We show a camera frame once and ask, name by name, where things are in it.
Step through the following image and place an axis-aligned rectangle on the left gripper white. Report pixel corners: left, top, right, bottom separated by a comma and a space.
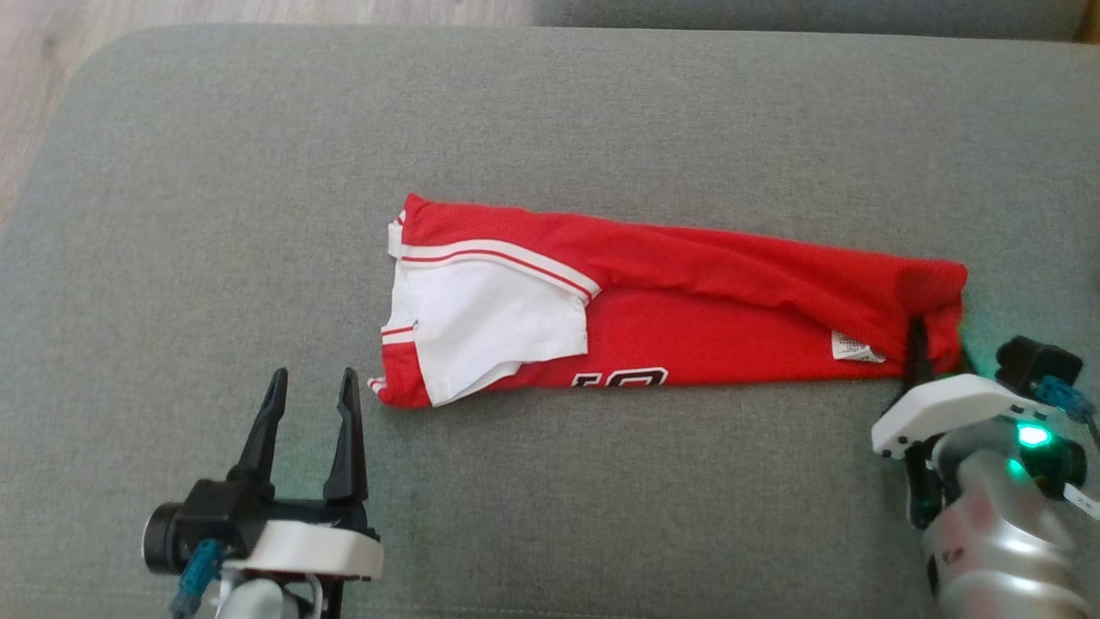
224, 368, 384, 579

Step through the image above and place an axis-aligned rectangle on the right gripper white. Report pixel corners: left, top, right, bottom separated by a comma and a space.
870, 316, 1067, 460

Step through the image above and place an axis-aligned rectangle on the red white basketball jersey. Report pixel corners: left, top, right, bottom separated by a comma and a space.
367, 193, 970, 410

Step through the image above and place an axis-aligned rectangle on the grey sofa seat cushion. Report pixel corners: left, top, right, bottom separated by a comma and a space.
0, 24, 1100, 619

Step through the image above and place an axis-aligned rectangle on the right blue-plug black cable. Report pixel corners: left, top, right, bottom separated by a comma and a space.
1035, 375, 1100, 448

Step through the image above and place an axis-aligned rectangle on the blue-plug black cable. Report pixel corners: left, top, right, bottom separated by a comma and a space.
169, 539, 228, 619
1035, 375, 1100, 448

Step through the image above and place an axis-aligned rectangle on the left blue-plug black cable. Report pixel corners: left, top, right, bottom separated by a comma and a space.
169, 539, 228, 619

